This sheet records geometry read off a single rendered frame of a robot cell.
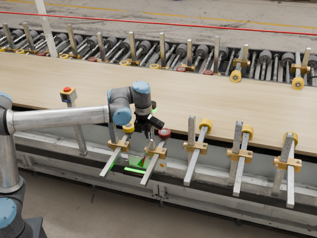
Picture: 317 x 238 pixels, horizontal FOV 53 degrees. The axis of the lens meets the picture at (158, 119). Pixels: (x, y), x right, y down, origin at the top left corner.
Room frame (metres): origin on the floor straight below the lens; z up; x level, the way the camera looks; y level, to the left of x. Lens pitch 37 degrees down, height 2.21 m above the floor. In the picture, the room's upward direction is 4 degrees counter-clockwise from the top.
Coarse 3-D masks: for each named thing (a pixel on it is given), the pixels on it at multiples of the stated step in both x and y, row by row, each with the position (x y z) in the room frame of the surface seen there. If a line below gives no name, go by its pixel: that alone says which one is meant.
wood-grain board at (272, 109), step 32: (0, 64) 2.68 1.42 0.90; (32, 64) 2.64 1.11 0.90; (64, 64) 2.60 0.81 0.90; (96, 64) 2.56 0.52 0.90; (32, 96) 2.09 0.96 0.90; (96, 96) 2.03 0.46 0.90; (160, 96) 1.97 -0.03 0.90; (192, 96) 1.94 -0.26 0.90; (224, 96) 1.92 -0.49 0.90; (256, 96) 1.89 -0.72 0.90; (288, 96) 1.86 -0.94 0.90; (224, 128) 1.55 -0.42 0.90; (256, 128) 1.53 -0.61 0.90; (288, 128) 1.51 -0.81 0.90
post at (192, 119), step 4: (192, 116) 1.36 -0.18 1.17; (188, 120) 1.35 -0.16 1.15; (192, 120) 1.34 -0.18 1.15; (188, 124) 1.35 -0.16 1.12; (192, 124) 1.34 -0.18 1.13; (188, 128) 1.35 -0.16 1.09; (192, 128) 1.34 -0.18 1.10; (188, 132) 1.35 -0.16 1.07; (192, 132) 1.34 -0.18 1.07; (188, 136) 1.35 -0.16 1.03; (192, 136) 1.34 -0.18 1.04; (188, 140) 1.35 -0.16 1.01; (192, 140) 1.34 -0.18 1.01; (188, 144) 1.35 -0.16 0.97; (192, 144) 1.34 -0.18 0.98; (188, 152) 1.35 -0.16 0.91; (188, 156) 1.35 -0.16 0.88; (188, 160) 1.35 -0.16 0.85; (188, 164) 1.35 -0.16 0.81
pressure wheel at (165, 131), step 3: (162, 129) 1.58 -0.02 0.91; (165, 129) 1.58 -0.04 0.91; (168, 129) 1.57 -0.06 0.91; (159, 132) 1.55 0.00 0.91; (162, 132) 1.55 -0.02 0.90; (165, 132) 1.55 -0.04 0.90; (168, 132) 1.55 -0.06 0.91; (159, 135) 1.54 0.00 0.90; (162, 135) 1.52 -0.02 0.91; (165, 135) 1.52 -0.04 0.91; (168, 135) 1.53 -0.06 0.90; (162, 138) 1.52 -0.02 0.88; (165, 138) 1.52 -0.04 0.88; (165, 144) 1.55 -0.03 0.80
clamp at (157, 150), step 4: (156, 148) 1.44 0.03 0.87; (160, 148) 1.44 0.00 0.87; (164, 148) 1.44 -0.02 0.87; (148, 152) 1.43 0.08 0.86; (152, 152) 1.42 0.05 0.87; (156, 152) 1.41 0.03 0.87; (160, 152) 1.41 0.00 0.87; (164, 152) 1.41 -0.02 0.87; (152, 156) 1.42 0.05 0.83; (160, 156) 1.40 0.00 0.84; (164, 156) 1.39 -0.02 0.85
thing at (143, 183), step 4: (164, 140) 1.52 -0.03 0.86; (160, 144) 1.49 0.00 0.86; (164, 144) 1.50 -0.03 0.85; (156, 156) 1.38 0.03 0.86; (152, 160) 1.35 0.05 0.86; (156, 160) 1.35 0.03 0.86; (152, 164) 1.32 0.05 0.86; (148, 168) 1.29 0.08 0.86; (152, 168) 1.29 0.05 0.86; (148, 172) 1.26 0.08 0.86; (144, 176) 1.23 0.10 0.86; (148, 176) 1.23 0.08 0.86; (144, 180) 1.20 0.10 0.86; (148, 180) 1.22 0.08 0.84; (140, 184) 1.18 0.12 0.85; (144, 184) 1.17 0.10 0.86
